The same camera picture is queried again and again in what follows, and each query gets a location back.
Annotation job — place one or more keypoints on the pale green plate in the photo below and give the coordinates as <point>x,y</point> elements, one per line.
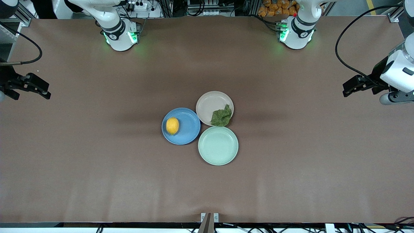
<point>218,145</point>

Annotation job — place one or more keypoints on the metal table edge bracket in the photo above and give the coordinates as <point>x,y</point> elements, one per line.
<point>209,223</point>

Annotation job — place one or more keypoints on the yellow lemon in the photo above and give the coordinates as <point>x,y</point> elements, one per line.
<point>172,126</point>

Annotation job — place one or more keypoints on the beige plate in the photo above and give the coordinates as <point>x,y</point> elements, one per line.
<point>208,105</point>

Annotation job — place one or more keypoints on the green lettuce leaf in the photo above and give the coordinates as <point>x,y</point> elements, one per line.
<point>221,117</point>

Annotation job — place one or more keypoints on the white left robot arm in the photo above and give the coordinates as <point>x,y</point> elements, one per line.
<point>299,35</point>

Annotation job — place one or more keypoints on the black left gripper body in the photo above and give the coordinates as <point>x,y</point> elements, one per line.
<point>376,77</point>

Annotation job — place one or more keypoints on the pile of orange items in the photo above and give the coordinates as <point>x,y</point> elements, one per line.
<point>275,8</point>

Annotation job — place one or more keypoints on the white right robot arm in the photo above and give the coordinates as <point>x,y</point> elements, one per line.
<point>118,35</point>

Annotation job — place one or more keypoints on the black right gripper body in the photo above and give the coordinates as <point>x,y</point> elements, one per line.
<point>7,79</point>

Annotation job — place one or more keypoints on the white power strip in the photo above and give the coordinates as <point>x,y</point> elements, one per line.
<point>137,5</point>

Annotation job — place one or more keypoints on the blue plate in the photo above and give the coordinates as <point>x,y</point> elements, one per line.
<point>189,129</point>

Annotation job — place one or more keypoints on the aluminium frame post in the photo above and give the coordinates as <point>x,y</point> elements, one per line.
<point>24,17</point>
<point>393,16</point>

